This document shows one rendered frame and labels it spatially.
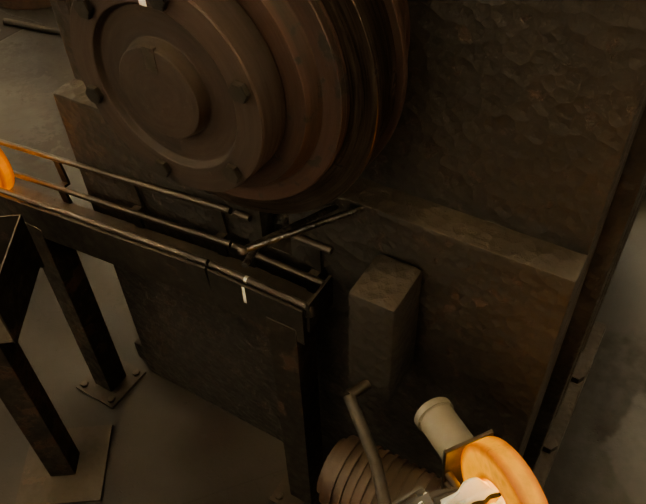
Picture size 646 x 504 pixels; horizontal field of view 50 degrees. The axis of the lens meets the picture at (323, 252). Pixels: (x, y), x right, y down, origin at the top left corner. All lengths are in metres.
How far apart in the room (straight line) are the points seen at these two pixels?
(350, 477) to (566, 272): 0.46
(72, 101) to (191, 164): 0.50
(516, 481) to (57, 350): 1.49
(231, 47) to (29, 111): 2.39
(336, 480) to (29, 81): 2.51
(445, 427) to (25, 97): 2.53
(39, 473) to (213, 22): 1.37
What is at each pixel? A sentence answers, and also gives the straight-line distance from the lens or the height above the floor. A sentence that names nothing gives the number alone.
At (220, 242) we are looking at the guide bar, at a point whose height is 0.70.
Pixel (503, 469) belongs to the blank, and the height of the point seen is 0.78.
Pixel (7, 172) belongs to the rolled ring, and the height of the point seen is 0.67.
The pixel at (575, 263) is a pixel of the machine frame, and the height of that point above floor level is 0.87.
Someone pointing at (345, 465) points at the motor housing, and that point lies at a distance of 1.15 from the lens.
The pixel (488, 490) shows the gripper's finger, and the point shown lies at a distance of 0.92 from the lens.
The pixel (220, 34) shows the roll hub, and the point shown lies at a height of 1.21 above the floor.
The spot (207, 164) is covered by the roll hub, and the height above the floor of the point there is 1.02.
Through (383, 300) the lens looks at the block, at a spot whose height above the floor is 0.80.
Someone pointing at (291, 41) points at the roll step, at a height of 1.19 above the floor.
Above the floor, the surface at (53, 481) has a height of 0.01.
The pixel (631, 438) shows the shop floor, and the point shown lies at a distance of 1.91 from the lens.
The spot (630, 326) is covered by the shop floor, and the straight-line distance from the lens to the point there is 2.13.
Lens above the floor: 1.54
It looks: 45 degrees down
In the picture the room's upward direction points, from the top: 2 degrees counter-clockwise
